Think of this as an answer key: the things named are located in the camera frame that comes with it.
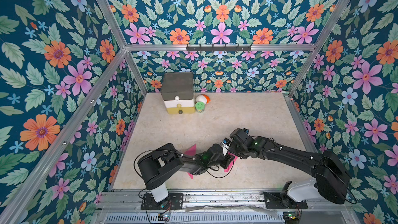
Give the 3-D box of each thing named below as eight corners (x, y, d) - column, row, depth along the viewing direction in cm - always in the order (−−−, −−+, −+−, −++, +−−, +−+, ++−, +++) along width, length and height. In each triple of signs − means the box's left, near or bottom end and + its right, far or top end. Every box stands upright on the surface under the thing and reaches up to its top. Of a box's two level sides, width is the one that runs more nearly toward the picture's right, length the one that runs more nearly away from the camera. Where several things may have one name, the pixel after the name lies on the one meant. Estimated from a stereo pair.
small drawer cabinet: (163, 116, 109) (155, 96, 93) (170, 89, 126) (164, 68, 110) (194, 116, 109) (191, 96, 93) (196, 89, 126) (194, 68, 110)
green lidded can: (194, 111, 111) (193, 106, 107) (197, 105, 115) (197, 100, 111) (202, 113, 110) (201, 109, 106) (205, 107, 114) (205, 102, 110)
